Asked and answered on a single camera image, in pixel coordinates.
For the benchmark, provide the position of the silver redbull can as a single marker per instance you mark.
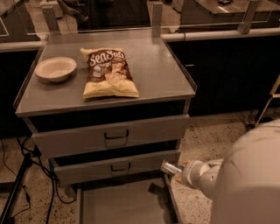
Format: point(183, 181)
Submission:
point(170, 169)

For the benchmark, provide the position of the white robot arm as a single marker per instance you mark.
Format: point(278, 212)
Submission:
point(243, 186)

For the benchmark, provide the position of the middle grey drawer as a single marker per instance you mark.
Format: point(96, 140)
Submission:
point(115, 167)

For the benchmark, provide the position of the bottom open grey drawer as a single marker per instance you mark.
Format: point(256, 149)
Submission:
point(143, 198)

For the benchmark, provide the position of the grey metal drawer cabinet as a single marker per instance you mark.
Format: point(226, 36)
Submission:
point(163, 90)

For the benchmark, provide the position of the top grey drawer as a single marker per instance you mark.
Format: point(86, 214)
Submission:
point(68, 142)

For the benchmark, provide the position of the sea salt chips bag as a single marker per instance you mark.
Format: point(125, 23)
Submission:
point(108, 74)

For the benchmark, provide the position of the background grey table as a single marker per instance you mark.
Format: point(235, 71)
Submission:
point(228, 14)

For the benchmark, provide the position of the black tripod leg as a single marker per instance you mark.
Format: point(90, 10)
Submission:
point(14, 189)

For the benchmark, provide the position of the white paper bowl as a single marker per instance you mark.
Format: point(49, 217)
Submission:
point(56, 69)

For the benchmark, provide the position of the person in dark clothes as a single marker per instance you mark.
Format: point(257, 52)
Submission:
point(107, 14)

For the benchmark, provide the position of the wheeled cart frame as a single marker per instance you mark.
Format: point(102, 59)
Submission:
point(272, 95)

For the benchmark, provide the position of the white counter rail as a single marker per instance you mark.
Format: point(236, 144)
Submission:
point(205, 35)

